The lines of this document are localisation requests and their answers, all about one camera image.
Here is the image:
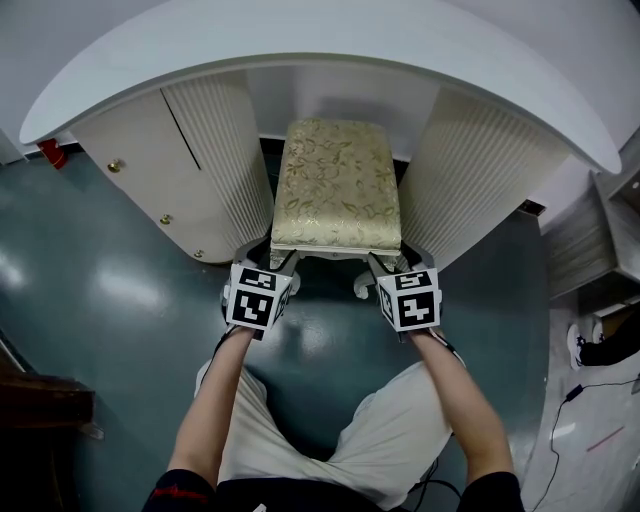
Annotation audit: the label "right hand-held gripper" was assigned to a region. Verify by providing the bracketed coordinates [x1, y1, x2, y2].
[367, 243, 444, 332]

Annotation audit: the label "black floor cable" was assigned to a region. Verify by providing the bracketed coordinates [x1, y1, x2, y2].
[537, 377, 640, 512]

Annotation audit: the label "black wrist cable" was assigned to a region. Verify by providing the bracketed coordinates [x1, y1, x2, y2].
[211, 328, 237, 362]
[432, 327, 470, 370]

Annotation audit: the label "dark wooden slatted furniture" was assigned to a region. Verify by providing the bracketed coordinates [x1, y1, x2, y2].
[0, 324, 106, 512]

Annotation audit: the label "red fire extinguisher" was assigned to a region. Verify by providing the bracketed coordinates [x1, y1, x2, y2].
[37, 138, 69, 170]

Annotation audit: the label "brown cardboard box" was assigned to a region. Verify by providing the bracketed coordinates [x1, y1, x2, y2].
[597, 303, 636, 337]

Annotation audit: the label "person's right forearm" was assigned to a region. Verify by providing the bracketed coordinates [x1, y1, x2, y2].
[407, 329, 514, 486]

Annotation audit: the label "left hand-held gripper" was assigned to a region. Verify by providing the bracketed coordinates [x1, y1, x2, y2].
[225, 238, 300, 341]

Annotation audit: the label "grey wooden shelf desk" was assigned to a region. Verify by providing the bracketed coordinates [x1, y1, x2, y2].
[542, 169, 640, 301]

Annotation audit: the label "person's dark shirt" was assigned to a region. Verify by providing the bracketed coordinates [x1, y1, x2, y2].
[142, 467, 526, 512]

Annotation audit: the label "person's beige trousers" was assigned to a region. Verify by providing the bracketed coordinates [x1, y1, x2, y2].
[193, 357, 454, 494]

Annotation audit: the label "white kidney-shaped vanity desk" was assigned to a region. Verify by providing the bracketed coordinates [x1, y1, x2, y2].
[18, 0, 621, 296]

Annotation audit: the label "person's left forearm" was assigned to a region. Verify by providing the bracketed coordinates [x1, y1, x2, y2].
[167, 327, 266, 484]

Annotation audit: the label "cream upholstered stool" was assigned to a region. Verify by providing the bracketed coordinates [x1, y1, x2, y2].
[268, 117, 404, 301]

